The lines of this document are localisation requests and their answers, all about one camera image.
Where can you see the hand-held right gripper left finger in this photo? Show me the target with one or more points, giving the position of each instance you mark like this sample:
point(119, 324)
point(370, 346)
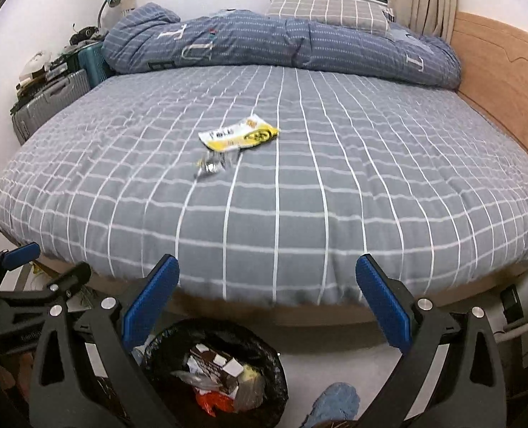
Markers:
point(152, 303)

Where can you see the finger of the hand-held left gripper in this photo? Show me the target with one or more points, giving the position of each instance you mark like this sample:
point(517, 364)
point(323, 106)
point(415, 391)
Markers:
point(72, 276)
point(21, 256)

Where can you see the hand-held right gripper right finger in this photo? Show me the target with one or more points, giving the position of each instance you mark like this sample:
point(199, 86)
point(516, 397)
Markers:
point(384, 303)

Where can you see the dark brown snack box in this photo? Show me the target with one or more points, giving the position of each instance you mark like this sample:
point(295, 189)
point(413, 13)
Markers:
point(210, 359)

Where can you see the red plastic bag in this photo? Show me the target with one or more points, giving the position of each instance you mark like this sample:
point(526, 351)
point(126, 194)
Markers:
point(212, 399)

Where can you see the trash bin with black liner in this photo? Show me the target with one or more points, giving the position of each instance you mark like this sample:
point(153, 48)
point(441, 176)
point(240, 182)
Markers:
point(268, 365)

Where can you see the blue fuzzy slipper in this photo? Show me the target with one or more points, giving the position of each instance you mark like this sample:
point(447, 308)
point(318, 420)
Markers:
point(335, 401)

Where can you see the black power adapter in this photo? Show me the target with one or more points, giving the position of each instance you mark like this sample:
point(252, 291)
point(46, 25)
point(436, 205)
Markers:
point(511, 303)

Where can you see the small clear wrapper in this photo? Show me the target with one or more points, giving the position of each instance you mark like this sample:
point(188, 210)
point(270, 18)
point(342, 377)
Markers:
point(210, 167)

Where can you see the grey suitcase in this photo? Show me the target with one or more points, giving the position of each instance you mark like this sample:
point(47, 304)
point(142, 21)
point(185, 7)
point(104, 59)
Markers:
point(50, 98)

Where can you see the yellow snack packet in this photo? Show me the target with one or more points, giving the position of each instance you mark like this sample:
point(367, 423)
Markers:
point(241, 136)

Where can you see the white round object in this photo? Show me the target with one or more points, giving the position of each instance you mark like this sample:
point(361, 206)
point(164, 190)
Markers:
point(36, 62)

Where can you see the teal suitcase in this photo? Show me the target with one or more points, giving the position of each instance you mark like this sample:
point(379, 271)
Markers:
point(92, 64)

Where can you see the dark tangled object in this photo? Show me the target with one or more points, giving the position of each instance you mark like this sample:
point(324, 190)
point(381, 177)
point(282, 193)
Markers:
point(85, 34)

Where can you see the wooden headboard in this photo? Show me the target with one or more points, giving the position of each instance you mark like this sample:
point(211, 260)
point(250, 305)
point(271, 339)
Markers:
point(505, 76)

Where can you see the blue striped quilt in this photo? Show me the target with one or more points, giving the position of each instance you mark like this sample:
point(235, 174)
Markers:
point(255, 40)

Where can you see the grey checked pillow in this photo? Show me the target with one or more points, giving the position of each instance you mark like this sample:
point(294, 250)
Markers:
point(326, 9)

